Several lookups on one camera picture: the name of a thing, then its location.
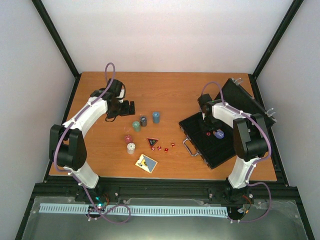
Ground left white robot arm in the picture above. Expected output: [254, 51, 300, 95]
[49, 79, 135, 202]

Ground black poker set case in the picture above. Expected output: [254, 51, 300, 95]
[179, 78, 276, 169]

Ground white poker chip stack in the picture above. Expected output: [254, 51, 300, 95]
[127, 142, 136, 155]

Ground light blue cable duct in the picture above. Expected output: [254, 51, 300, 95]
[38, 203, 228, 218]

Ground blue poker chip stack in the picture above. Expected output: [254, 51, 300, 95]
[152, 111, 160, 124]

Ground playing card deck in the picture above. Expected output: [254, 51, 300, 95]
[135, 154, 158, 174]

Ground black aluminium base frame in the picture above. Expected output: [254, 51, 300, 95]
[15, 176, 315, 240]

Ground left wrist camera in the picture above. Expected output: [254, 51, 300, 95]
[117, 87, 126, 100]

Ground purple blind button chips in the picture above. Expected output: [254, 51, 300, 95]
[212, 129, 225, 139]

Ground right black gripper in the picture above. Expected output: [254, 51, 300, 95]
[198, 116, 223, 134]

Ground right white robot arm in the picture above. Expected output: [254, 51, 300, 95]
[197, 93, 271, 203]

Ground red poker chip stack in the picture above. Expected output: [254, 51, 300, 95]
[124, 135, 133, 144]

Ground black triangular card box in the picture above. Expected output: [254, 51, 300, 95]
[146, 137, 159, 148]

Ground green poker chip stack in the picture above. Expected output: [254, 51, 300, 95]
[132, 121, 141, 132]

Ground black poker chip stack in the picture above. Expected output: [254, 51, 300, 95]
[139, 115, 148, 127]

